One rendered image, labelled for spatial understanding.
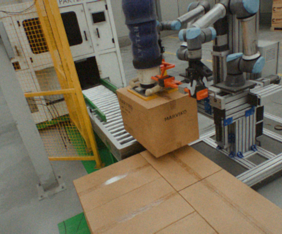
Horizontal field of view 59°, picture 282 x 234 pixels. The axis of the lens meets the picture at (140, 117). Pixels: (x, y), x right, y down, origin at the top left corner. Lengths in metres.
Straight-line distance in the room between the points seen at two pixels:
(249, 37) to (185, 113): 0.65
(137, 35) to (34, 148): 1.61
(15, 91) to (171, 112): 1.49
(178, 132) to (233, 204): 0.62
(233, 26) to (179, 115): 0.82
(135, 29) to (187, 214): 1.25
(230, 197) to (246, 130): 0.99
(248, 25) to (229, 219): 1.18
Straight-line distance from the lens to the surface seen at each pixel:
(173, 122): 1.84
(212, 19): 1.71
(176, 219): 1.61
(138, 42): 1.83
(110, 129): 2.75
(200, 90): 1.46
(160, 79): 1.75
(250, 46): 1.86
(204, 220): 1.61
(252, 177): 2.40
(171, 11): 12.66
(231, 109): 2.04
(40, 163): 2.89
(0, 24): 2.48
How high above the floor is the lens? 1.74
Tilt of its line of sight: 25 degrees down
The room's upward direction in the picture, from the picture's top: 10 degrees counter-clockwise
